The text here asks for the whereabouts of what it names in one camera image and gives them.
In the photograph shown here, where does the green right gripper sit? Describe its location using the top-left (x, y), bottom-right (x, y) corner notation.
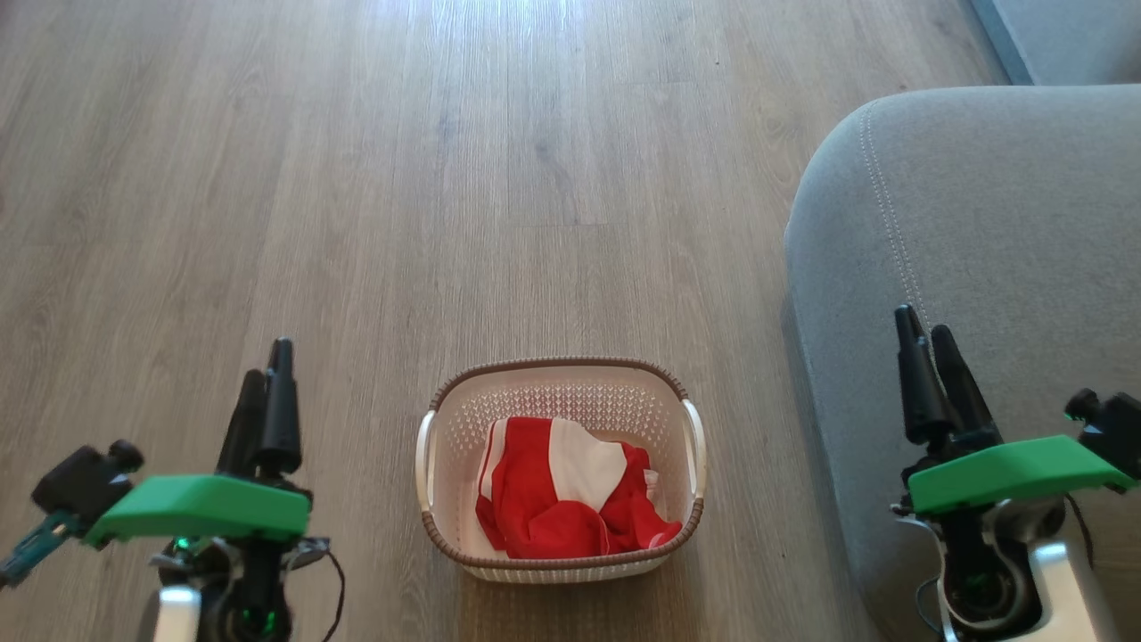
top-left (894, 305), bottom-right (1138, 517)

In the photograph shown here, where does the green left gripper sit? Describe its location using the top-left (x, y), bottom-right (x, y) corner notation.
top-left (85, 337), bottom-right (331, 572)

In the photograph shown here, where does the red and white cloth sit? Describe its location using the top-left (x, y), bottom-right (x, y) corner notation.
top-left (475, 416), bottom-right (684, 560)

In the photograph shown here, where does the grey fabric sofa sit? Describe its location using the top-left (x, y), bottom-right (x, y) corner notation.
top-left (784, 85), bottom-right (1141, 642)

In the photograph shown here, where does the white plastic laundry basket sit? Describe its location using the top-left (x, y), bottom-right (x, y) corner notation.
top-left (415, 357), bottom-right (709, 585)

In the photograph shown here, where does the grey upholstered seat block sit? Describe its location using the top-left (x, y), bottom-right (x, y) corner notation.
top-left (970, 0), bottom-right (1141, 87)

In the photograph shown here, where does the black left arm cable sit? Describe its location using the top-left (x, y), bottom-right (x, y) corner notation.
top-left (319, 546), bottom-right (348, 642)

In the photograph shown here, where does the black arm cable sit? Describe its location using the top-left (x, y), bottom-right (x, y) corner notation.
top-left (1065, 493), bottom-right (1097, 572)
top-left (319, 546), bottom-right (348, 642)

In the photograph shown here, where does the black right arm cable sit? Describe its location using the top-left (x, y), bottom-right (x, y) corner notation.
top-left (1065, 493), bottom-right (1097, 572)

